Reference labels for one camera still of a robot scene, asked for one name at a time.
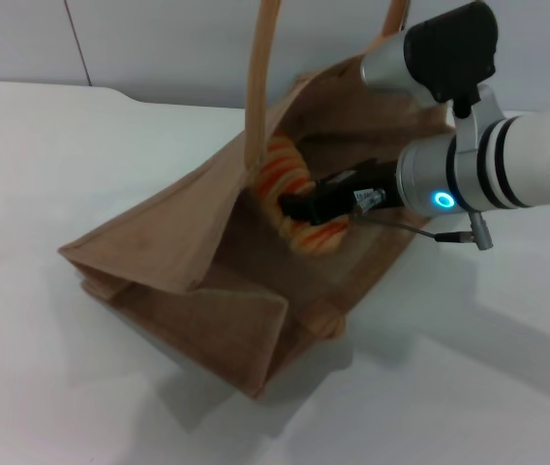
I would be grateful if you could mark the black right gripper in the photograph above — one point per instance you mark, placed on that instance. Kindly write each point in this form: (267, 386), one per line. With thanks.
(347, 194)

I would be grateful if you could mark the orange striped bread loaf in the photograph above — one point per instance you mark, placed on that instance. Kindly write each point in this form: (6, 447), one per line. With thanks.
(284, 167)

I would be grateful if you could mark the brown jute handbag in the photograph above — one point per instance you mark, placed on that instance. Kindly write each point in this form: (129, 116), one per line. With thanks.
(197, 310)

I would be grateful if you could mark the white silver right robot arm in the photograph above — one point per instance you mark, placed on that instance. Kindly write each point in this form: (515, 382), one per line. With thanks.
(522, 160)

